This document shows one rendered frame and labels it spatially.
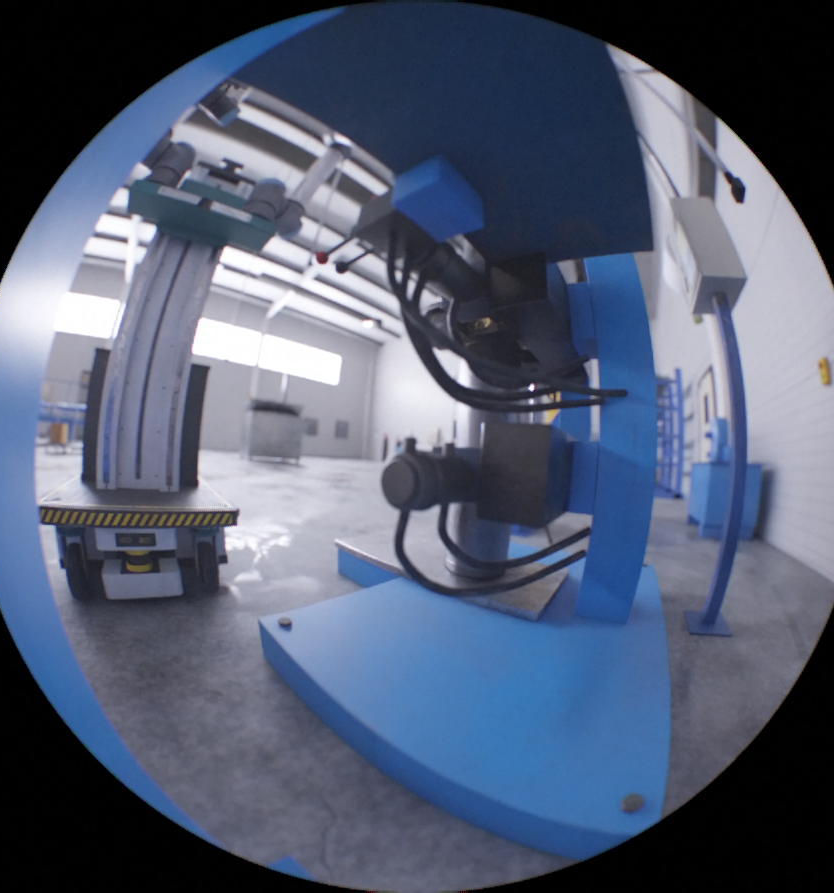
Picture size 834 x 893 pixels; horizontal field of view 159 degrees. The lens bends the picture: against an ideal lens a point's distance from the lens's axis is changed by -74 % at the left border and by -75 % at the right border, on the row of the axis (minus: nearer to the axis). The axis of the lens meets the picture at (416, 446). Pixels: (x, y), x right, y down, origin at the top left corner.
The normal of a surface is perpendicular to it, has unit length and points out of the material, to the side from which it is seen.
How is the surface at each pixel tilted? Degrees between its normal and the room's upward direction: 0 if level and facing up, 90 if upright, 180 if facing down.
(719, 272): 90
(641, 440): 90
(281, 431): 90
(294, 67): 180
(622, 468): 90
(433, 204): 180
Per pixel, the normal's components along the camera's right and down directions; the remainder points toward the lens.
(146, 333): 0.76, 0.04
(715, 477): -0.64, -0.07
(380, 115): -0.07, 1.00
